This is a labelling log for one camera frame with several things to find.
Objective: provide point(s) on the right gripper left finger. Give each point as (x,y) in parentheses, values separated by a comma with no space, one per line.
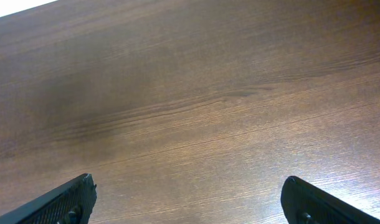
(71,202)

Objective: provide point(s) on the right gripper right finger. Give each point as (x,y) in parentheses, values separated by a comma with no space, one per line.
(303,203)

